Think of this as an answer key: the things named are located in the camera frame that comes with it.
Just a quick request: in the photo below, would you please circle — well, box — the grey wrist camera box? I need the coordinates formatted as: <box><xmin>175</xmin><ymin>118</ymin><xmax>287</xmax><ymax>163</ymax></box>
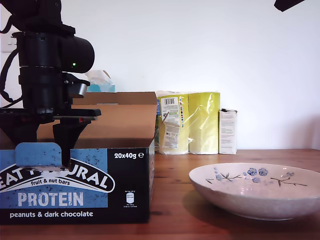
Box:
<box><xmin>61</xmin><ymin>73</ymin><xmax>91</xmax><ymax>99</ymax></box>

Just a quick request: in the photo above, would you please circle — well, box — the yellow paper roll pack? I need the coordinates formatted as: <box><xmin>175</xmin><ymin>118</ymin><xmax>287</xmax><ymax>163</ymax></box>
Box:
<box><xmin>154</xmin><ymin>90</ymin><xmax>221</xmax><ymax>155</ymax></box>

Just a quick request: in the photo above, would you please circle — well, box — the white tissue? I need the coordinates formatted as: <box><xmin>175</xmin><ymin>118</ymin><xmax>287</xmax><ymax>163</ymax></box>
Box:
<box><xmin>84</xmin><ymin>69</ymin><xmax>113</xmax><ymax>86</ymax></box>

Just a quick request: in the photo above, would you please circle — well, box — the blue tissue box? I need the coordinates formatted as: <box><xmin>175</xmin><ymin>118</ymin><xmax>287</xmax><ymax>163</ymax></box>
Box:
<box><xmin>86</xmin><ymin>83</ymin><xmax>117</xmax><ymax>93</ymax></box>

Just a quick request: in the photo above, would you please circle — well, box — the white floral ceramic plate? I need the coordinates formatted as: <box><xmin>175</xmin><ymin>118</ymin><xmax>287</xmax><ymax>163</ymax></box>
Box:
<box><xmin>188</xmin><ymin>162</ymin><xmax>320</xmax><ymax>221</ymax></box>

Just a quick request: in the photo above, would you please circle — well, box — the small white printed carton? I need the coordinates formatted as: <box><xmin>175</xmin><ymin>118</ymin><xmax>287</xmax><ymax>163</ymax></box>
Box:
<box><xmin>218</xmin><ymin>108</ymin><xmax>239</xmax><ymax>155</ymax></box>

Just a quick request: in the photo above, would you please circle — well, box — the snack bar carton box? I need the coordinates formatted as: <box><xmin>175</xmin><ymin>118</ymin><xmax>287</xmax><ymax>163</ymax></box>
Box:
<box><xmin>0</xmin><ymin>91</ymin><xmax>159</xmax><ymax>225</ymax></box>

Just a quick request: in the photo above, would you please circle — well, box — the white wall light switch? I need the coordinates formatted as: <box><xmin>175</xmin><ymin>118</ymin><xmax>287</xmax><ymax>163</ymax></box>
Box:
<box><xmin>0</xmin><ymin>31</ymin><xmax>20</xmax><ymax>54</ymax></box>

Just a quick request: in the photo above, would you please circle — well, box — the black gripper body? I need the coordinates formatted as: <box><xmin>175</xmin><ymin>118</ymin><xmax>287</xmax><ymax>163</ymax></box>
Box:
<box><xmin>0</xmin><ymin>66</ymin><xmax>102</xmax><ymax>124</ymax></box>

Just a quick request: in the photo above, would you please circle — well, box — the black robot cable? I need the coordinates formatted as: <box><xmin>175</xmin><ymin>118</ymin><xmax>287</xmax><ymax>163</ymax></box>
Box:
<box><xmin>0</xmin><ymin>13</ymin><xmax>22</xmax><ymax>109</ymax></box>

